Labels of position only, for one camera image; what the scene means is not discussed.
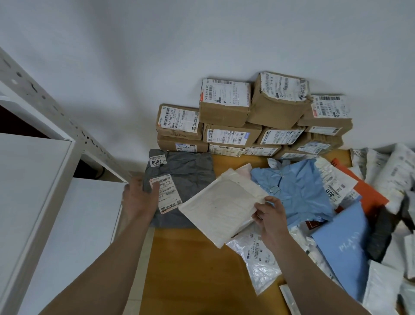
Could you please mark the white bubble mailer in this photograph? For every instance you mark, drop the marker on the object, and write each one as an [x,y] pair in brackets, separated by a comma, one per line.
[220,207]

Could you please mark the person's right hand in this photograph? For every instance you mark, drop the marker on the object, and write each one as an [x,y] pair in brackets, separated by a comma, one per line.
[274,224]

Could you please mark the INS BAHA cardboard box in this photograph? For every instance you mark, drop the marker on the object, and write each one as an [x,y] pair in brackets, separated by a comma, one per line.
[168,144]

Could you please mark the stack of cardboard boxes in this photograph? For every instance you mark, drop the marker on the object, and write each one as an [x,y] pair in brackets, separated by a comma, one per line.
[275,110]

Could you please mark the pile of white mailers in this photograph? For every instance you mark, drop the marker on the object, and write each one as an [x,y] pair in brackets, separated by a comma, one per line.
[385,168]

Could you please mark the grey poly mailer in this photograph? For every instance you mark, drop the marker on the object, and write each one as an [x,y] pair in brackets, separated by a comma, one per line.
[191,175]

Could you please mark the black bubble mailer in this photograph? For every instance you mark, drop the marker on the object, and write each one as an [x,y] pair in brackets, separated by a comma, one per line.
[382,233]

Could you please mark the brown box large label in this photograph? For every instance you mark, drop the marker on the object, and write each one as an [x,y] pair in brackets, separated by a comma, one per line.
[178,120]

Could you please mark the wooden table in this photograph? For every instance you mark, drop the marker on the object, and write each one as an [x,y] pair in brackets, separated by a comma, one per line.
[188,266]

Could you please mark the white metal shelf rack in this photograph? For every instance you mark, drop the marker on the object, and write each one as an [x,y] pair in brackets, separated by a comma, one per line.
[39,194]

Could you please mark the tall brown box double label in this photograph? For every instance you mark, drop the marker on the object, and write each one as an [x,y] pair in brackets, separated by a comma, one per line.
[227,151]

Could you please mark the person's right forearm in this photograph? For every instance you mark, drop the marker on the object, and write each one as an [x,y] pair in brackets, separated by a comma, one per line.
[311,282]

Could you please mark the person's left hand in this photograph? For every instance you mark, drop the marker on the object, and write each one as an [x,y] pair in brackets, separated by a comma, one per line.
[139,202]

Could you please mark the brown box white barcode label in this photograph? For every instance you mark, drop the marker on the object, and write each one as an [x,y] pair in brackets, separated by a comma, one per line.
[327,108]

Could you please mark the person's left forearm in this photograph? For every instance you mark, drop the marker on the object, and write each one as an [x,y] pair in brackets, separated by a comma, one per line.
[103,269]

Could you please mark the smooth light blue mailer package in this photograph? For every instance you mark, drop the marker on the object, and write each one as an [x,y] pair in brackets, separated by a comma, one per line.
[347,246]

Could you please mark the blue plastic mailer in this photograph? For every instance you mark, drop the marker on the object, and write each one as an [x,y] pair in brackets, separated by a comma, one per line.
[298,188]

